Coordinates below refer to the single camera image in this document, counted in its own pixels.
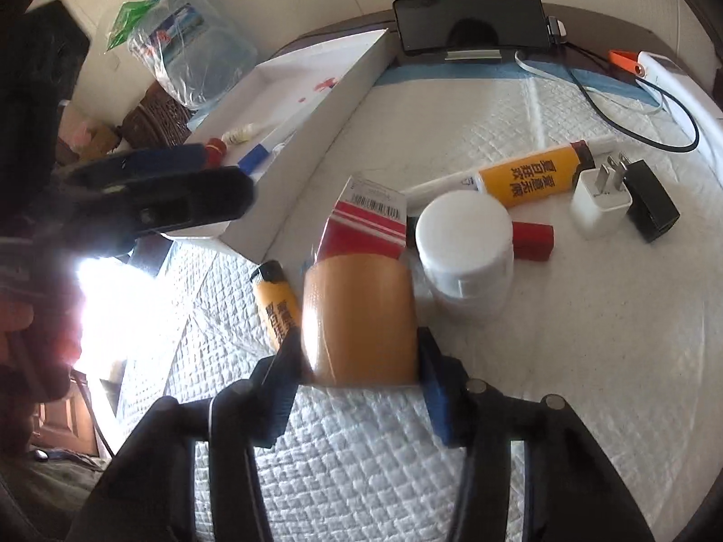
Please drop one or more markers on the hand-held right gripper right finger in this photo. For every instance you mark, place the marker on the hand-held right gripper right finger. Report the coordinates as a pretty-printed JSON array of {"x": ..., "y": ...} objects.
[{"x": 438, "y": 401}]

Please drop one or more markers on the white cardboard box tray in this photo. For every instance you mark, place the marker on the white cardboard box tray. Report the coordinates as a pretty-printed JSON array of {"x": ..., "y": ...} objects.
[{"x": 293, "y": 74}]

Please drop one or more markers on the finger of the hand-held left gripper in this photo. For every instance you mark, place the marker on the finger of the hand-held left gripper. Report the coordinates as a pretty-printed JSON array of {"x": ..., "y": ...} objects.
[
  {"x": 192, "y": 197},
  {"x": 164, "y": 156}
]

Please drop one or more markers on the black smartphone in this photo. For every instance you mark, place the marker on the black smartphone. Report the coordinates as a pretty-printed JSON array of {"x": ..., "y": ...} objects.
[{"x": 440, "y": 17}]

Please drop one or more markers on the yellow tube with brown cap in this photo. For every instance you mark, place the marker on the yellow tube with brown cap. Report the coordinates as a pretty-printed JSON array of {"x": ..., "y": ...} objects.
[{"x": 531, "y": 178}]

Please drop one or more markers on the small medicine box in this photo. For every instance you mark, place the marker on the small medicine box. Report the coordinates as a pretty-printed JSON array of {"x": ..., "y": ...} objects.
[{"x": 361, "y": 226}]

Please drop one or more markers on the white pen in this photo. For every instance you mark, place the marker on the white pen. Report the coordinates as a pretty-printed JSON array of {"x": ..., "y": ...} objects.
[{"x": 440, "y": 185}]

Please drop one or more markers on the white charger plug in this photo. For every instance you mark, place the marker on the white charger plug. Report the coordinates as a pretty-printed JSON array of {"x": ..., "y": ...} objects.
[{"x": 599, "y": 206}]

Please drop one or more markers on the green plastic bag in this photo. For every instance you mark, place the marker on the green plastic bag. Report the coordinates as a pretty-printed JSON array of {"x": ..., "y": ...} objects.
[{"x": 133, "y": 14}]

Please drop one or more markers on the red cylindrical bottle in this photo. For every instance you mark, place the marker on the red cylindrical bottle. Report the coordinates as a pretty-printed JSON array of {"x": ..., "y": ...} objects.
[{"x": 216, "y": 149}]

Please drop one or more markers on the black charger plug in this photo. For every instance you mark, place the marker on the black charger plug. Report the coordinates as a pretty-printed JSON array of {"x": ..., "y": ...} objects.
[{"x": 649, "y": 206}]

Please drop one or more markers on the water bottle in plastic bag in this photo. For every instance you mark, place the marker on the water bottle in plastic bag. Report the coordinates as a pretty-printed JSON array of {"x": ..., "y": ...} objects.
[{"x": 197, "y": 56}]

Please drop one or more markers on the brown tape roll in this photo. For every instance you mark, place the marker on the brown tape roll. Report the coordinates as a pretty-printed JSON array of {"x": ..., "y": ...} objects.
[{"x": 361, "y": 322}]

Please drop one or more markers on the yellow tube with black cap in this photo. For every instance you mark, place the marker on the yellow tube with black cap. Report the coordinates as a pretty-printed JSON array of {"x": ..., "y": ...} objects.
[{"x": 277, "y": 305}]

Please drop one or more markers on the white device with orange clip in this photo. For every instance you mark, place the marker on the white device with orange clip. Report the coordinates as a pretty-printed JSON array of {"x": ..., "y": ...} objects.
[{"x": 672, "y": 76}]

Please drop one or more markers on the phone stand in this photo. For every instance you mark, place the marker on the phone stand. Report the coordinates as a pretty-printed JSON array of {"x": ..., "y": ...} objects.
[{"x": 471, "y": 55}]

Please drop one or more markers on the white marker with blue cap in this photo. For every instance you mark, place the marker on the white marker with blue cap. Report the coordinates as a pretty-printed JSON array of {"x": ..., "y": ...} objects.
[{"x": 257, "y": 157}]

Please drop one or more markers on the white pill bottle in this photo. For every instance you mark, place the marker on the white pill bottle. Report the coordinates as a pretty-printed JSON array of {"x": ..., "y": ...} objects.
[{"x": 466, "y": 237}]

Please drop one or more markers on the carved wooden chair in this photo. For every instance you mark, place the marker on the carved wooden chair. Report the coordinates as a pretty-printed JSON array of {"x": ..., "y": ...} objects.
[{"x": 158, "y": 118}]

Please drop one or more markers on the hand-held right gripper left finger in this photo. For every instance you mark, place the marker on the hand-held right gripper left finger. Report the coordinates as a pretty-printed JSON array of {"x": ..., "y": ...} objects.
[{"x": 285, "y": 387}]

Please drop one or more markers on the white quilted mat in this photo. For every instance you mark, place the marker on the white quilted mat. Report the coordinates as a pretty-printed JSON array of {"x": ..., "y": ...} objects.
[{"x": 565, "y": 350}]

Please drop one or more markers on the long red box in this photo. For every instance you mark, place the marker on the long red box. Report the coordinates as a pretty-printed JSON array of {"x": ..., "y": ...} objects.
[{"x": 534, "y": 240}]

